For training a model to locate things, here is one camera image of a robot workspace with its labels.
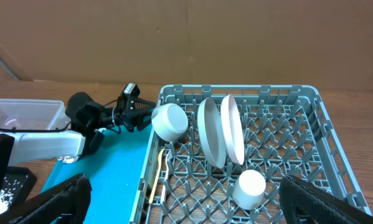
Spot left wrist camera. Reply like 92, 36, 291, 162
122, 83, 141, 97

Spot spilled rice pile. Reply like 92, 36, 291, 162
0, 177, 19, 214

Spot black plastic tray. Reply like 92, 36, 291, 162
0, 167, 37, 214

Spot grey bowl with rice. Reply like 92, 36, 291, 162
151, 103, 189, 142

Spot white plastic fork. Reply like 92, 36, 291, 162
160, 151, 173, 202

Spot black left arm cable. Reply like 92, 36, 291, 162
0, 98, 121, 135

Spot grey dishwasher rack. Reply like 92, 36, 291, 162
130, 85, 370, 223

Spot teal plastic tray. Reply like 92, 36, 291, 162
42, 126, 151, 223

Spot pink plate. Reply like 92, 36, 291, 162
220, 94, 245, 165

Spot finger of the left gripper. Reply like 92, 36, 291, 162
128, 96, 156, 113
133, 114, 151, 131

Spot white cup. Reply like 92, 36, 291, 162
232, 170, 267, 210

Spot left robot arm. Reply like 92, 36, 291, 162
0, 92, 156, 191

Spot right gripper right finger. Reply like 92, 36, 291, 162
279, 175, 373, 224

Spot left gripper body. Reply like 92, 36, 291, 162
103, 93, 139, 133

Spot clear plastic bin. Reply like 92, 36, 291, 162
0, 99, 70, 130

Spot yellow plastic fork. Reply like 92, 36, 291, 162
149, 148, 165, 204

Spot grey plate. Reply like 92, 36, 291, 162
197, 98, 227, 169

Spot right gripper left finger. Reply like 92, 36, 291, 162
0, 174, 92, 224

